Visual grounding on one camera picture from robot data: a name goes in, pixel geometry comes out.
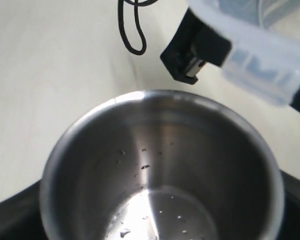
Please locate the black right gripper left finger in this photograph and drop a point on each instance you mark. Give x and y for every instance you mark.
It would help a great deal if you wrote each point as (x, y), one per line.
(20, 217)

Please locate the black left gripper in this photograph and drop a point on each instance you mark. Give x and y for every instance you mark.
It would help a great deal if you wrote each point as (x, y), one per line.
(193, 45)

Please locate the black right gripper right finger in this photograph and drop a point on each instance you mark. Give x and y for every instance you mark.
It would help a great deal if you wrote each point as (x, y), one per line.
(290, 228)

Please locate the clear plastic measuring cup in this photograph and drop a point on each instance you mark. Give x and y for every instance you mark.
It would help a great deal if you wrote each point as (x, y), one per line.
(265, 44)

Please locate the stainless steel cup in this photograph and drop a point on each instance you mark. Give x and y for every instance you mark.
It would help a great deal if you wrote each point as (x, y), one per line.
(161, 165)

